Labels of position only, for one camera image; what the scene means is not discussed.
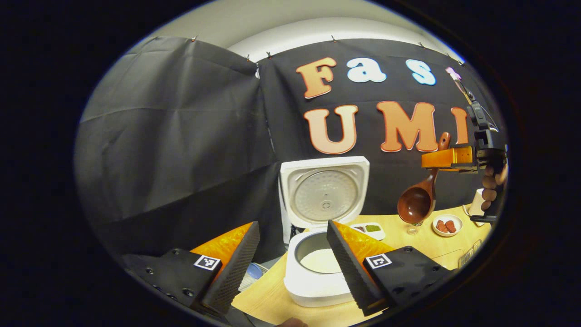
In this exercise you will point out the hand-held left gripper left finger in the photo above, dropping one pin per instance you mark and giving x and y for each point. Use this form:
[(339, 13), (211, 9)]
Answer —
[(236, 277)]

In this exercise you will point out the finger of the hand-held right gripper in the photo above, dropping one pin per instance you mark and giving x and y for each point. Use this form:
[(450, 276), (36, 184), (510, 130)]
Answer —
[(447, 158)]

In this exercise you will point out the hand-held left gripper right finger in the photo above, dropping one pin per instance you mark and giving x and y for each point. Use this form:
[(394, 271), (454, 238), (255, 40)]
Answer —
[(349, 272)]

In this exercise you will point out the white rice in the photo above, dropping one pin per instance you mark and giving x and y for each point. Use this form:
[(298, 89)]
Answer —
[(320, 262)]

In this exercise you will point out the brown wooden spoon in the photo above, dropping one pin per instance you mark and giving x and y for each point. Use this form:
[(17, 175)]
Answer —
[(415, 204)]

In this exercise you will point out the white rice cooker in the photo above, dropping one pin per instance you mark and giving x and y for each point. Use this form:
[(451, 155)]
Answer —
[(324, 190)]

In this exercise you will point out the clear plastic rice container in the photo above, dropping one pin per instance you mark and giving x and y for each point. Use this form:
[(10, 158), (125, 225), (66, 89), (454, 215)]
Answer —
[(447, 259)]

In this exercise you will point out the blue round lid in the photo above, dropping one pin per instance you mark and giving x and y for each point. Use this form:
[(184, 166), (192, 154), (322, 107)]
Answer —
[(255, 271)]

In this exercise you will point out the white divided bean dish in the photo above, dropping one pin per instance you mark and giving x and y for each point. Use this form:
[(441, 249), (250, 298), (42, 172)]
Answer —
[(372, 229)]

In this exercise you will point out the white toaster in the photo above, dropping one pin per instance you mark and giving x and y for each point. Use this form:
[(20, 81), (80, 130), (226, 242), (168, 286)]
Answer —
[(475, 206)]

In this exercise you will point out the red meat slice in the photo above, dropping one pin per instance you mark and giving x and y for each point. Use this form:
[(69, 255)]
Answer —
[(441, 226), (451, 226)]

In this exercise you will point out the white round plate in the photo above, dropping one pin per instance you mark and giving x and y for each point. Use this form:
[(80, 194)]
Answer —
[(447, 235)]

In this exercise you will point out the clear plastic water bottle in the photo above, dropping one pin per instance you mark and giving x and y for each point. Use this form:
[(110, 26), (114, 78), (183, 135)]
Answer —
[(413, 228)]

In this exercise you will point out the black backdrop cloth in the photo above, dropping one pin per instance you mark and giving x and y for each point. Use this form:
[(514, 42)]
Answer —
[(181, 136)]

